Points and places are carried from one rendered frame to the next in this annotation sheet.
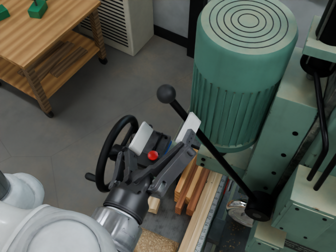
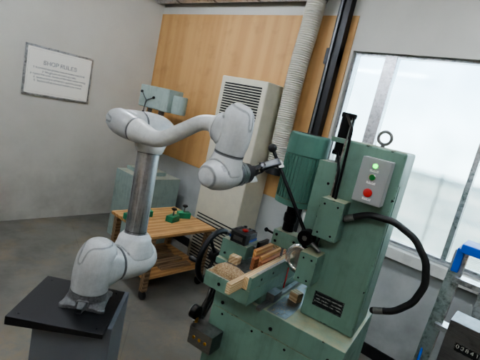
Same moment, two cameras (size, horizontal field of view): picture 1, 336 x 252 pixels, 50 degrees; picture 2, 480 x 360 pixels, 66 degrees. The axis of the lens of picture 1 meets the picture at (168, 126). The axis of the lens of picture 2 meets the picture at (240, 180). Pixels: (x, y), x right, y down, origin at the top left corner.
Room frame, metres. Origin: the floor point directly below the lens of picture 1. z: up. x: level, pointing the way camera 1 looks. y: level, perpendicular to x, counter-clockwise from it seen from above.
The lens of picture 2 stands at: (-1.11, -0.10, 1.54)
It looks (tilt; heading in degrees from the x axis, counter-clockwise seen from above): 11 degrees down; 8
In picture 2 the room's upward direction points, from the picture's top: 13 degrees clockwise
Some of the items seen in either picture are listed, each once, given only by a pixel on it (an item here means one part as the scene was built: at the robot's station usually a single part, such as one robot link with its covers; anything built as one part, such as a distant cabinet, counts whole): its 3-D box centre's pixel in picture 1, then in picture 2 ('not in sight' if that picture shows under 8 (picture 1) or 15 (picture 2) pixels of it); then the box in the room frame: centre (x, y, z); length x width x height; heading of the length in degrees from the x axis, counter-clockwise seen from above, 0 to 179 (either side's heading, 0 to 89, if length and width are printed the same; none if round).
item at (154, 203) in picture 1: (151, 204); (235, 259); (0.40, 0.05, 0.92); 0.04 x 0.04 x 0.03; 72
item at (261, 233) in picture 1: (266, 233); (309, 266); (0.28, -0.25, 1.02); 0.09 x 0.07 x 0.12; 157
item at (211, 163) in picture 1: (223, 159); (288, 241); (0.48, -0.16, 1.03); 0.14 x 0.07 x 0.09; 67
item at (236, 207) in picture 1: (249, 214); (299, 258); (0.33, -0.21, 1.02); 0.12 x 0.03 x 0.12; 67
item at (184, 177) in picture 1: (186, 174); (262, 254); (0.48, -0.06, 0.94); 0.16 x 0.02 x 0.08; 157
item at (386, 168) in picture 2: not in sight; (373, 181); (0.24, -0.38, 1.40); 0.10 x 0.06 x 0.16; 67
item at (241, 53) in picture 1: (234, 80); (302, 169); (0.49, -0.14, 1.35); 0.18 x 0.18 x 0.31
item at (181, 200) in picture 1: (191, 179); (264, 258); (0.47, -0.07, 0.92); 0.22 x 0.02 x 0.05; 157
